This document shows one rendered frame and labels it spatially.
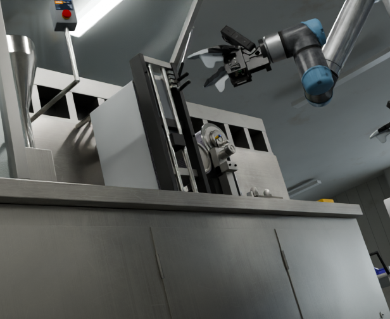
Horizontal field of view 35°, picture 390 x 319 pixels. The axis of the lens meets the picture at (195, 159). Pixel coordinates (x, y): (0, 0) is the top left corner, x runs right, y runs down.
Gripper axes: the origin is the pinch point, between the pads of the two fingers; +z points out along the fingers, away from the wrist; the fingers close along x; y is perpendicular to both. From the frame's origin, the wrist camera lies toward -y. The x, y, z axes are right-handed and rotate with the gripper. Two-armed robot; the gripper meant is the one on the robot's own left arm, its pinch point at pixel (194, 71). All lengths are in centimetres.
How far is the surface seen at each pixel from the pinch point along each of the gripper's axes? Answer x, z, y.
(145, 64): 12.8, 16.5, -18.4
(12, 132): -36, 36, 25
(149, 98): 13.3, 17.5, -6.1
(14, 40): -9, 48, -26
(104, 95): 53, 46, -43
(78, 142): 41, 54, -18
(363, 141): 688, -102, -283
